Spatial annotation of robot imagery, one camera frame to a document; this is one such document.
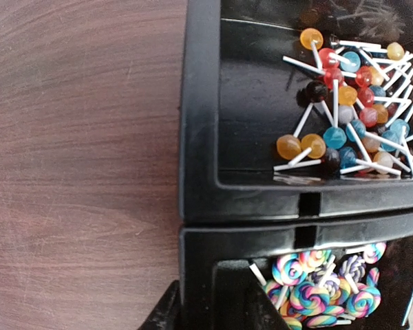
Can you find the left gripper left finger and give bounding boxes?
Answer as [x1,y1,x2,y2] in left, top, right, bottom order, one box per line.
[138,280,181,330]

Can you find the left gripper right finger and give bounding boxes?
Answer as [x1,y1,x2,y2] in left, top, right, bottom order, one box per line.
[246,269,288,330]

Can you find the black three-compartment candy bin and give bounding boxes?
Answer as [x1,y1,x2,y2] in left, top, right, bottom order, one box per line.
[180,1,413,329]

